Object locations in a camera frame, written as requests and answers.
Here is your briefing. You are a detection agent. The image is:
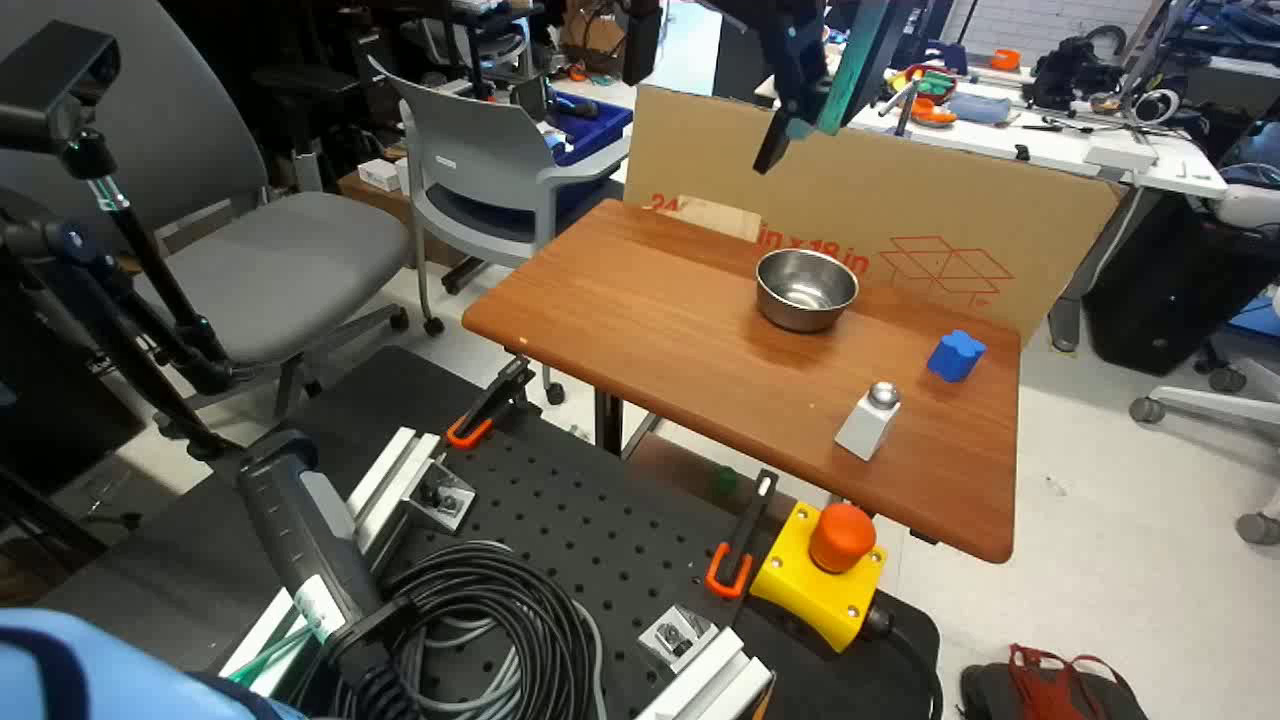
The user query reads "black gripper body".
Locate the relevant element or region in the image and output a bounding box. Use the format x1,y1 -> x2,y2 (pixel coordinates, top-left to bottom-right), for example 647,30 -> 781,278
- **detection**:
755,0 -> 833,126

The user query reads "blue block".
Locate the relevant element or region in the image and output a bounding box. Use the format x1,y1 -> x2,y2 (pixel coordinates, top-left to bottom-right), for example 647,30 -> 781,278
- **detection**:
926,328 -> 991,388

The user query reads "steel bowl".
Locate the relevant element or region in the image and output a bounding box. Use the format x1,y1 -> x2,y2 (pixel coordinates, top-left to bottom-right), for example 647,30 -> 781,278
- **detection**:
753,243 -> 863,334

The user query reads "cardboard sheet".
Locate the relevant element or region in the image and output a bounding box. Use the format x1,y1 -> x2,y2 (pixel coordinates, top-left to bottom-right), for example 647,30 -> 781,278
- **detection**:
622,80 -> 1131,338

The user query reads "blue box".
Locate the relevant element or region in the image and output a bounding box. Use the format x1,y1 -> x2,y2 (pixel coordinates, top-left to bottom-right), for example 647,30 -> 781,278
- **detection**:
537,89 -> 637,170

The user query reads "brown wooden table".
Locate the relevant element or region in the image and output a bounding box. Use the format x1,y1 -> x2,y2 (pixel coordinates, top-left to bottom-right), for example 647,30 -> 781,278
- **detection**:
462,195 -> 1029,569

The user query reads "light grey plastic chair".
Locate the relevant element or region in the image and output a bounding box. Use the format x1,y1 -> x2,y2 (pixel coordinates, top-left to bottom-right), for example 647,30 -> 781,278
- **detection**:
368,57 -> 632,407

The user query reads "small white bottle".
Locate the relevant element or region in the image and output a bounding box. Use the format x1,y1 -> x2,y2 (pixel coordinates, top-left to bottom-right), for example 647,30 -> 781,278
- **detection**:
833,375 -> 903,468

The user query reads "orange black clamp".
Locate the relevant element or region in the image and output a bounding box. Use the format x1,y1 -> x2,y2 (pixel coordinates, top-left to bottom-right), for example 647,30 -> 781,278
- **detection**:
699,468 -> 784,605
444,355 -> 537,455

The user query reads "black bin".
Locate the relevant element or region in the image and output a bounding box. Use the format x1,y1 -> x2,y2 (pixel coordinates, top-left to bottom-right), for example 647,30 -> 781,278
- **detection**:
1082,195 -> 1280,379

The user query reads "black perforated breadboard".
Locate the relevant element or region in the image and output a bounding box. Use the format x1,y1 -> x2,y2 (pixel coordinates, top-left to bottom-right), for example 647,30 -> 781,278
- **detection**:
286,397 -> 945,720

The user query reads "yellow emergency stop button box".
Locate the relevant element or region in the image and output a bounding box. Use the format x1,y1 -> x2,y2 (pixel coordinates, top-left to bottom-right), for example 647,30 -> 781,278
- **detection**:
747,494 -> 891,655

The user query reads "white chair base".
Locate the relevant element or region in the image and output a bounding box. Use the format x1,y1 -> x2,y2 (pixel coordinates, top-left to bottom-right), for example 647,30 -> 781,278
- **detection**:
1128,375 -> 1280,547

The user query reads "grey padded office chair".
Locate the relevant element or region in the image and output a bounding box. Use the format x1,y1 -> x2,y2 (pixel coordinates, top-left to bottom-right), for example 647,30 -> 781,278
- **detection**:
0,0 -> 418,421

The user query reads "dark grey power strip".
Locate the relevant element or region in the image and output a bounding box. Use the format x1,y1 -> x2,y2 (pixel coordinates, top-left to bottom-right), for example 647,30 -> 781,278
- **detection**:
238,444 -> 394,646

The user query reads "red black bag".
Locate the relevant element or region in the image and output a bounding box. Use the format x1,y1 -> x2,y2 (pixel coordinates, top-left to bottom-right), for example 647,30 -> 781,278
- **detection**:
955,644 -> 1152,720

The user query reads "black tripod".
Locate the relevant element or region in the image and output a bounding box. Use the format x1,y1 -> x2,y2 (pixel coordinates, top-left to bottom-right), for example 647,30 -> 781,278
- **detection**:
0,132 -> 248,463

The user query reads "blue cloth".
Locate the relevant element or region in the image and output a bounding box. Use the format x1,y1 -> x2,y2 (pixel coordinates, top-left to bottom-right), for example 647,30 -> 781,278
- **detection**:
0,605 -> 313,720

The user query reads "teal metal post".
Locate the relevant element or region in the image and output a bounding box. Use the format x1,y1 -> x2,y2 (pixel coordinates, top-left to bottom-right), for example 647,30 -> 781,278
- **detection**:
812,0 -> 913,138

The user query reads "aluminium extrusion rail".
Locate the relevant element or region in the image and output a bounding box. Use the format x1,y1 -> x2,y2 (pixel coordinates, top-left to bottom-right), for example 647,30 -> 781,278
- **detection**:
215,422 -> 481,690
637,605 -> 781,720

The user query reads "black cable bundle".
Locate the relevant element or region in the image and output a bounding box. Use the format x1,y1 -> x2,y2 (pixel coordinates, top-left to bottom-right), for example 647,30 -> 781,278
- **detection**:
325,536 -> 613,720

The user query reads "black camera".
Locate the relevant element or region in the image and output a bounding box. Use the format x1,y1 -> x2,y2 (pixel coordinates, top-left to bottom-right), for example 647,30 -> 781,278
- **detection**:
0,17 -> 125,152

